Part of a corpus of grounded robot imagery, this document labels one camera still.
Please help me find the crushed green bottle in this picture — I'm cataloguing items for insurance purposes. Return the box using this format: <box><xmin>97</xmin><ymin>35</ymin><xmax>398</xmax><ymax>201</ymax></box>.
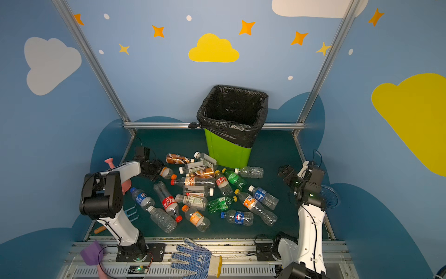
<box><xmin>207</xmin><ymin>196</ymin><xmax>238</xmax><ymax>213</ymax></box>

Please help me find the clear white-cap bottle front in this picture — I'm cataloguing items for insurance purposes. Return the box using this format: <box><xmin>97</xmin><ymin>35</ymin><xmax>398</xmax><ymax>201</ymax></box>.
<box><xmin>147</xmin><ymin>206</ymin><xmax>177</xmax><ymax>234</ymax></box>

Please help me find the orange-cap orange label bottle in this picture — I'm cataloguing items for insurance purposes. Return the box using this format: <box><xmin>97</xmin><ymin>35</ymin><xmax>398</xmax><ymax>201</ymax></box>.
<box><xmin>182</xmin><ymin>205</ymin><xmax>211</xmax><ymax>232</ymax></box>

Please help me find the blue-cap blue label bottle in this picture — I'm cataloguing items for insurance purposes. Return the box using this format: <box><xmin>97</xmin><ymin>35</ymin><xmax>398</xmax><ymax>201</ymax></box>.
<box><xmin>248</xmin><ymin>186</ymin><xmax>279</xmax><ymax>210</ymax></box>

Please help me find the red label cola bottle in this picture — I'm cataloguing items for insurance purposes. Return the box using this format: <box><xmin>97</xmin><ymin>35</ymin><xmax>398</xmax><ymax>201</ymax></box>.
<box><xmin>153</xmin><ymin>181</ymin><xmax>182</xmax><ymax>223</ymax></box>

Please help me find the green sprite bottle upper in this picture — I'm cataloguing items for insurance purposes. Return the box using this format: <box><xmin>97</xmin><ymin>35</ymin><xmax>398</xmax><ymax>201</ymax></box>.
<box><xmin>222</xmin><ymin>169</ymin><xmax>247</xmax><ymax>191</ymax></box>

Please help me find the black bin liner bag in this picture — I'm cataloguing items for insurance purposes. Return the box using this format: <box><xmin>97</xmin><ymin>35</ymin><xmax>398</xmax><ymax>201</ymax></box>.
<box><xmin>188</xmin><ymin>85</ymin><xmax>269</xmax><ymax>148</ymax></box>

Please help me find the pepsi blue label bottle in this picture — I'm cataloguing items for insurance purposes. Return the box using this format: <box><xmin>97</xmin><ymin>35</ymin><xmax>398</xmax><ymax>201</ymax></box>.
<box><xmin>220</xmin><ymin>210</ymin><xmax>254</xmax><ymax>226</ymax></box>

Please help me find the yellow-cap red label bottle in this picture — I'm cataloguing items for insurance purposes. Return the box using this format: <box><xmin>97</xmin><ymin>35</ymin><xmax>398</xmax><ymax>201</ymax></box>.
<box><xmin>214</xmin><ymin>170</ymin><xmax>233</xmax><ymax>197</ymax></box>

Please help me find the blue dotted work glove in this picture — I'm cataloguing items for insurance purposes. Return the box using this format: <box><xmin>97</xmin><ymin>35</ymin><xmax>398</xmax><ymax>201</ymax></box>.
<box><xmin>171</xmin><ymin>238</ymin><xmax>223</xmax><ymax>279</ymax></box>

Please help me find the green plastic trash bin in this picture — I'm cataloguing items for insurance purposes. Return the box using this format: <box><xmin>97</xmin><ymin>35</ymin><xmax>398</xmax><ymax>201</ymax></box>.
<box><xmin>204</xmin><ymin>129</ymin><xmax>252</xmax><ymax>169</ymax></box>

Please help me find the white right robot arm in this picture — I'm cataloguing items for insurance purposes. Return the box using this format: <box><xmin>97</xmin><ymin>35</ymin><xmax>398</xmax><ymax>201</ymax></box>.
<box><xmin>277</xmin><ymin>161</ymin><xmax>327</xmax><ymax>279</ymax></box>

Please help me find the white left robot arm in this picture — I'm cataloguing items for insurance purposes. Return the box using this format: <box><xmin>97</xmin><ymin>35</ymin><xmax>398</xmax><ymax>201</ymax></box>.
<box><xmin>80</xmin><ymin>147</ymin><xmax>150</xmax><ymax>262</ymax></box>

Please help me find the orange-cap clear bottle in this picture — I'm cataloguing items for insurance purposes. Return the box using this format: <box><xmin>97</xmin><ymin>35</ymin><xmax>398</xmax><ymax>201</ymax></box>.
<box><xmin>159</xmin><ymin>167</ymin><xmax>177</xmax><ymax>180</ymax></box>

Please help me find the red label flat bottle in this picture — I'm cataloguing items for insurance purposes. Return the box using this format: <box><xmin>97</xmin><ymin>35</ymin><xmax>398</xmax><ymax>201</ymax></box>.
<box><xmin>183</xmin><ymin>186</ymin><xmax>214</xmax><ymax>197</ymax></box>

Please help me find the clear flat white-cap bottle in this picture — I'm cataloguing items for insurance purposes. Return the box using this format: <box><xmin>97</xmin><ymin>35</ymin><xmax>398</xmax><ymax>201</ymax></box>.
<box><xmin>179</xmin><ymin>161</ymin><xmax>206</xmax><ymax>174</ymax></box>

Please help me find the clear ribbed white-cap bottle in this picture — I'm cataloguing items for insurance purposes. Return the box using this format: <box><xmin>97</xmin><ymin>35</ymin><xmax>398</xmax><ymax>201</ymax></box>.
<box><xmin>234</xmin><ymin>166</ymin><xmax>264</xmax><ymax>179</ymax></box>

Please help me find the white-cap green label bottle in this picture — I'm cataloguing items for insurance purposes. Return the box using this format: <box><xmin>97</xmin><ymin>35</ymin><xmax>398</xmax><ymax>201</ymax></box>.
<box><xmin>175</xmin><ymin>194</ymin><xmax>207</xmax><ymax>211</ymax></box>

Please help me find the yellow-cap orange label bottle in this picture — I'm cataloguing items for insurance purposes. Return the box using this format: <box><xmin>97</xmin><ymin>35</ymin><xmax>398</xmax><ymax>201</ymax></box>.
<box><xmin>235</xmin><ymin>189</ymin><xmax>278</xmax><ymax>227</ymax></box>

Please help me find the clear square white-cap bottle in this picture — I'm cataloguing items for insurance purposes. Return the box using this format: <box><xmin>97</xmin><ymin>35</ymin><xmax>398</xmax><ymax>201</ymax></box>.
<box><xmin>194</xmin><ymin>152</ymin><xmax>218</xmax><ymax>169</ymax></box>

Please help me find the brown coffee bottle middle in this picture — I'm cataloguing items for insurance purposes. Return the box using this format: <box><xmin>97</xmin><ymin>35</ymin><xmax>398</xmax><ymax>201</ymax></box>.
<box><xmin>187</xmin><ymin>168</ymin><xmax>215</xmax><ymax>177</ymax></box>

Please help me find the pink watering can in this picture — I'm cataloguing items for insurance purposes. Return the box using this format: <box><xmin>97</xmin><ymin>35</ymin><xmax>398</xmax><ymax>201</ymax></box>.
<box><xmin>104</xmin><ymin>157</ymin><xmax>132</xmax><ymax>195</ymax></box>

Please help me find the brown nescafe bottle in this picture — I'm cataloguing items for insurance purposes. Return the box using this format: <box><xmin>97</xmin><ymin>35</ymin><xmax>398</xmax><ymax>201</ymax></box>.
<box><xmin>166</xmin><ymin>153</ymin><xmax>195</xmax><ymax>165</ymax></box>

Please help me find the blue plastic toy fork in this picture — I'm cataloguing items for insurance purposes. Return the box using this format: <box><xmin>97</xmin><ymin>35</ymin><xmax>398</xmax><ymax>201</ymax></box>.
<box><xmin>124</xmin><ymin>205</ymin><xmax>139</xmax><ymax>223</ymax></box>

